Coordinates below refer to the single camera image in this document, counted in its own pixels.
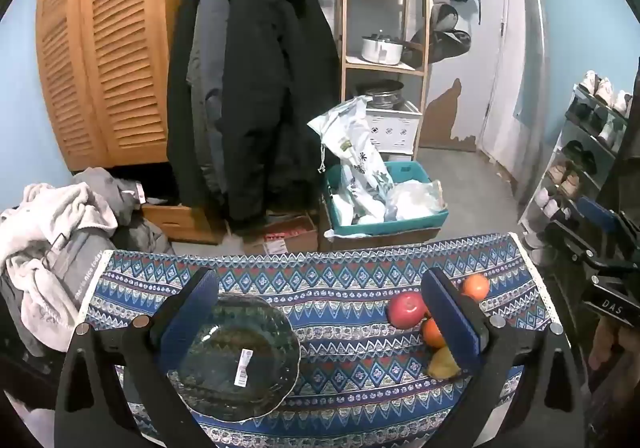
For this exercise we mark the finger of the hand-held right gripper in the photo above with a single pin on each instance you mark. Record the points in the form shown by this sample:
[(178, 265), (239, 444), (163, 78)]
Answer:
[(597, 215), (575, 245)]

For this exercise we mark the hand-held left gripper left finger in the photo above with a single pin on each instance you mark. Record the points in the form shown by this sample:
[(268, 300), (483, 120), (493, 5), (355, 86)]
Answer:
[(192, 308)]

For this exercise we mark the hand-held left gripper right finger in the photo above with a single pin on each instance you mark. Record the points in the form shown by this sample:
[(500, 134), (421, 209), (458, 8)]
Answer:
[(452, 313)]

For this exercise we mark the orange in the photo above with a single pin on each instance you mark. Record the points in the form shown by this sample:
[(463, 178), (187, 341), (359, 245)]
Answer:
[(432, 333), (475, 287)]

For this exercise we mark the red apple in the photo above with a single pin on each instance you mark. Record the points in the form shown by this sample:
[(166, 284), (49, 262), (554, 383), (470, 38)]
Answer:
[(405, 310)]

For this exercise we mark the dark glass fruit bowl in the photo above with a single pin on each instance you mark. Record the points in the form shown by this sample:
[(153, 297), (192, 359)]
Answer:
[(240, 343)]

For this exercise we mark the person's right hand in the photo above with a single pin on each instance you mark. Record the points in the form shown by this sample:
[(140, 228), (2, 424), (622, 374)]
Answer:
[(607, 343)]

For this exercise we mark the white shoe rack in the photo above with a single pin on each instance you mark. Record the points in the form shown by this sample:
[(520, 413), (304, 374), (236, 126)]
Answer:
[(560, 148)]

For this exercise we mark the dark grey jacket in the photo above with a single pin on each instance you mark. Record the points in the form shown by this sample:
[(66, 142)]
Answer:
[(145, 238)]

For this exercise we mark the wooden drawer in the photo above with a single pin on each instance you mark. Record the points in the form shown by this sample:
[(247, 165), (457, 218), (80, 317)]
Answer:
[(185, 223)]

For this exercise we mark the blue patterned tablecloth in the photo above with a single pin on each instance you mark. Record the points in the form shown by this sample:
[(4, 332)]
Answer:
[(350, 288)]

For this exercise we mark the open cardboard box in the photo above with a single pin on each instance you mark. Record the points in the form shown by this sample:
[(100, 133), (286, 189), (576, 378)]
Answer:
[(285, 238)]

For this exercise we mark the clear plastic bag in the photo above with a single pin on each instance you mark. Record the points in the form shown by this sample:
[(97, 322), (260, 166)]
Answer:
[(415, 200)]

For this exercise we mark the grey printed garment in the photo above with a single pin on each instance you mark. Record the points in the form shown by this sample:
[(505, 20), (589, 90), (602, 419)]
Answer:
[(82, 258)]

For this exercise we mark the shoe rack with shoes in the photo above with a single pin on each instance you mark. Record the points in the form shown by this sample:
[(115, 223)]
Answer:
[(605, 91)]

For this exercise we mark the teal plastic crate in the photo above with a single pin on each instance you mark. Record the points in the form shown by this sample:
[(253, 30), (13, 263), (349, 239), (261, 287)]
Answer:
[(410, 171)]

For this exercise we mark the white fleece blanket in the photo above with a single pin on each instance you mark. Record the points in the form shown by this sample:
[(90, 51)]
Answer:
[(55, 213)]

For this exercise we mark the black coat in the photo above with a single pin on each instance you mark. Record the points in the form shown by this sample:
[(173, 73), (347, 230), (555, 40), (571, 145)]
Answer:
[(177, 128)]

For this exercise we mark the white door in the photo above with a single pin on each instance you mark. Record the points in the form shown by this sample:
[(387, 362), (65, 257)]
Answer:
[(500, 53)]

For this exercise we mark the white lattice basket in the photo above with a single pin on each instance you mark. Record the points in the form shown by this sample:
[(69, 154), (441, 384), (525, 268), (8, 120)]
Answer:
[(395, 131)]

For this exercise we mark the white printed sack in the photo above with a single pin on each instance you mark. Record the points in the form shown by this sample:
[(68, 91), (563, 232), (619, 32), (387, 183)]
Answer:
[(350, 148)]

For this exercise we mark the dark hanging bag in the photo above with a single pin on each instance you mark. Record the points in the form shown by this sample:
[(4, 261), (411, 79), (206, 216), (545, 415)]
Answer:
[(450, 46)]

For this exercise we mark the steel pot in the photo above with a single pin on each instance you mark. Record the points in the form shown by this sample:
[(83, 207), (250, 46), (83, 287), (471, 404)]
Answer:
[(385, 96)]

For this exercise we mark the black hooded jacket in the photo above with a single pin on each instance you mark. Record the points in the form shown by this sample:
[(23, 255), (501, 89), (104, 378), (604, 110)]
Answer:
[(280, 78)]

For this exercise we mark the grey hanging bag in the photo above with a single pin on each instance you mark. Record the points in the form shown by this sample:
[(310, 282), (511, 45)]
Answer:
[(445, 17)]

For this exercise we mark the wooden louvered wardrobe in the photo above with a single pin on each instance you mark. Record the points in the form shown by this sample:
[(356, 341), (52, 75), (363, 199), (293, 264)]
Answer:
[(120, 53)]

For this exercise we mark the wooden shelf rack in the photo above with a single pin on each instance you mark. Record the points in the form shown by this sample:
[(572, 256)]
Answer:
[(352, 63)]

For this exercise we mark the white cooking pot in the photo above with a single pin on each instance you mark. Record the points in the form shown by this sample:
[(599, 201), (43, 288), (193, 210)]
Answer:
[(380, 51)]

